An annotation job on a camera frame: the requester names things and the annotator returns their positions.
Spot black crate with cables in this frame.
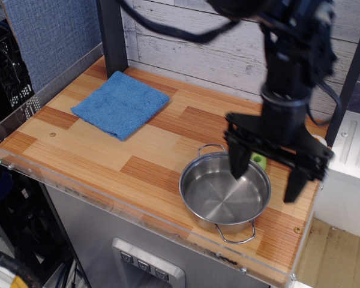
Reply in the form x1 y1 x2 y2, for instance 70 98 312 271
0 20 35 122

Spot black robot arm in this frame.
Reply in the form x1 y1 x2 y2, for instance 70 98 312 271
211 1 340 203

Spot grey green toy spatula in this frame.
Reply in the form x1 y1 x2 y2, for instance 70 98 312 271
251 152 267 170

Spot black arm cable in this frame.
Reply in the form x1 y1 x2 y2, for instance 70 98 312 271
119 0 241 44

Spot yellow black cable bundle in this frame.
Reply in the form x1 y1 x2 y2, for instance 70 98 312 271
0 251 43 288

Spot white ribbed appliance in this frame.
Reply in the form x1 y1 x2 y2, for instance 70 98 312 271
314 112 360 237

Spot dark right vertical post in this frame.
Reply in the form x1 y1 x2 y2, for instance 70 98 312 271
326 0 360 147

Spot silver dispenser button panel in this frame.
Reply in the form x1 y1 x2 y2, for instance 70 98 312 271
112 238 186 287

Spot dark vertical post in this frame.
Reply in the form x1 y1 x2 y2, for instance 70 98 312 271
96 0 128 77
326 0 360 147

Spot dark left vertical post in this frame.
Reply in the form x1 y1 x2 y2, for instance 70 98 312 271
96 0 128 77

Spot blue cloth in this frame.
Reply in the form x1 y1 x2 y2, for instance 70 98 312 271
71 71 170 141

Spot plush sushi roll toy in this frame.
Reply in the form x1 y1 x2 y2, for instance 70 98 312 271
313 134 328 146

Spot clear acrylic table guard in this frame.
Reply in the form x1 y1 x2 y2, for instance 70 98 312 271
0 58 319 287

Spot stainless steel pot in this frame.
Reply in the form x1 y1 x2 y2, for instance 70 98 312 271
179 148 271 245

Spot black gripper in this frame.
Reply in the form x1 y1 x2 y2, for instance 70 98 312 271
224 89 334 203

